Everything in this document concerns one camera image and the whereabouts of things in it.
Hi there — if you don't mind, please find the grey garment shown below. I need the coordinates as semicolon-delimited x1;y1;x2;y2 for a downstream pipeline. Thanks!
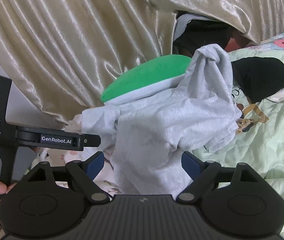
81;44;243;200

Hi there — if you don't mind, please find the beige satin curtain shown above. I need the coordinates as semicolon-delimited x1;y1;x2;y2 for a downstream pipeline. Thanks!
0;0;284;128

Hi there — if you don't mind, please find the black garment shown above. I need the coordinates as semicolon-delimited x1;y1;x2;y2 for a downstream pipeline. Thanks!
232;57;284;103

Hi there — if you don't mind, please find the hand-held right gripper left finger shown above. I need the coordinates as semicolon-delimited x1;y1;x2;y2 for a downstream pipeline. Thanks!
26;151;111;203

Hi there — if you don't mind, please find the green plush pillow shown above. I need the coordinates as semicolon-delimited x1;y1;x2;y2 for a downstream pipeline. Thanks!
101;54;193;105

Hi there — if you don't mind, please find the white cloth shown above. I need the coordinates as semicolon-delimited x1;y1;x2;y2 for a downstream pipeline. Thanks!
173;14;198;42

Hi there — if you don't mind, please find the light green printed blanket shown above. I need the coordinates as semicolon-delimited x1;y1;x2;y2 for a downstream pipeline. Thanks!
192;47;284;240

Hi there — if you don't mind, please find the red cloth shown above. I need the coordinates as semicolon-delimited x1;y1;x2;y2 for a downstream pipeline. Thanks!
225;35;249;51

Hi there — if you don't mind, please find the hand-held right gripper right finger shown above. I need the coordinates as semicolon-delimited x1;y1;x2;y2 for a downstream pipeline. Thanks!
176;151;260;204

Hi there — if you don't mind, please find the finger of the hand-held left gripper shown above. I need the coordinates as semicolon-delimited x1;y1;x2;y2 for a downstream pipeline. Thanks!
83;134;101;148

